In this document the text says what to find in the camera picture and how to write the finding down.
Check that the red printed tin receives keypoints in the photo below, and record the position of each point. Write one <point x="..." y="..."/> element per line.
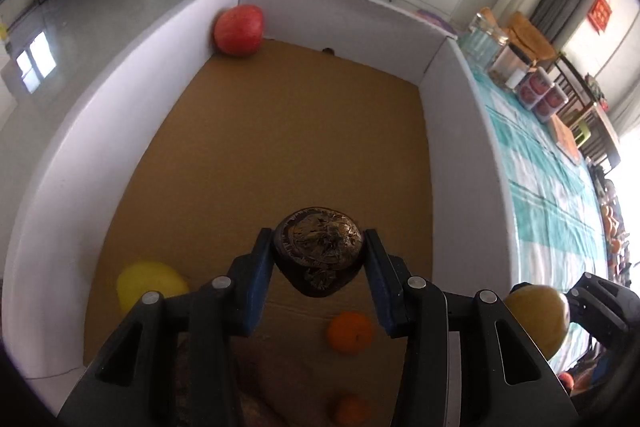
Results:
<point x="550" y="102"/>
<point x="532" y="87"/>

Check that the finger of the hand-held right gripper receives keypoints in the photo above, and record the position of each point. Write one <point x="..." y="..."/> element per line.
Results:
<point x="597" y="304"/>

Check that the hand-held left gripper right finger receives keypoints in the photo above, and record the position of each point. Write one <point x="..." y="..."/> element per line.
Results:
<point x="382" y="297"/>

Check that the pile of oranges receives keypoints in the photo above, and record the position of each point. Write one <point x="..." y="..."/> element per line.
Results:
<point x="612" y="229"/>

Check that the yellow-green citrus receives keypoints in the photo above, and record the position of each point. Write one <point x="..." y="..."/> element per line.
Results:
<point x="542" y="319"/>

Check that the yellow chair cushion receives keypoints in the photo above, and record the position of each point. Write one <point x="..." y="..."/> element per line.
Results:
<point x="530" y="37"/>

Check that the red wall decoration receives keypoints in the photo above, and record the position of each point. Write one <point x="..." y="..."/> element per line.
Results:
<point x="600" y="13"/>

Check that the yellow round fruit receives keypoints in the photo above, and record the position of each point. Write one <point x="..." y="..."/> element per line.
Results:
<point x="147" y="287"/>

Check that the orange cover book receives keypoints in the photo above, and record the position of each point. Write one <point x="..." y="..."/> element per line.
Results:
<point x="567" y="139"/>

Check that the wooden chair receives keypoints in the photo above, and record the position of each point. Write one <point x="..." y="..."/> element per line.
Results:
<point x="580" y="92"/>

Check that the green stool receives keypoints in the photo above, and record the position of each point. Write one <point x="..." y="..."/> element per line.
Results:
<point x="584" y="134"/>

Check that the clear canister with black lid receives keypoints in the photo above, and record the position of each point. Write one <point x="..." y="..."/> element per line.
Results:
<point x="505" y="62"/>

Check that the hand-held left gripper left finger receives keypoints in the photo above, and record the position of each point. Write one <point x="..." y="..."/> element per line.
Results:
<point x="255" y="287"/>

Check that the small tangerine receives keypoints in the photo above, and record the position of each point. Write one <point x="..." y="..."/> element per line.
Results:
<point x="352" y="411"/>
<point x="350" y="332"/>

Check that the white foam box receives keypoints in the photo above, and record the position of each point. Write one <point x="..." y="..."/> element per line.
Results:
<point x="50" y="187"/>

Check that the clear glass jar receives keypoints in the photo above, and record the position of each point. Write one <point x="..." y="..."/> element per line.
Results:
<point x="485" y="42"/>

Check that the red apple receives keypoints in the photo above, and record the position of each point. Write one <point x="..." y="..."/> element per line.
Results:
<point x="239" y="31"/>

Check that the fruit print cushion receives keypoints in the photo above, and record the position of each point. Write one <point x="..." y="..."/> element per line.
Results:
<point x="435" y="21"/>

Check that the white paper roll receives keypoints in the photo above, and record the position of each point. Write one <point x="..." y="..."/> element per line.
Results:
<point x="516" y="80"/>

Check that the dark brown wrinkled fruit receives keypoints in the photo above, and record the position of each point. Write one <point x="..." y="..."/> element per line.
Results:
<point x="317" y="252"/>

